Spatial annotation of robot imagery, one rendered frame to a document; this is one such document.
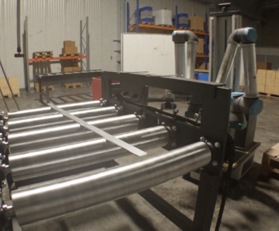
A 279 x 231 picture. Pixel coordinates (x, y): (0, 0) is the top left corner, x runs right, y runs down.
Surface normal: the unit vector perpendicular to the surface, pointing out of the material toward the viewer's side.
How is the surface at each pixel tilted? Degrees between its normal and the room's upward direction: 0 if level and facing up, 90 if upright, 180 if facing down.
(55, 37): 90
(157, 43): 90
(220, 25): 90
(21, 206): 53
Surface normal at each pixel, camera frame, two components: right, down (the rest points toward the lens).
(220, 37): -0.73, 0.18
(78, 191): 0.44, -0.40
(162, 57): 0.14, 0.25
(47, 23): 0.54, 0.22
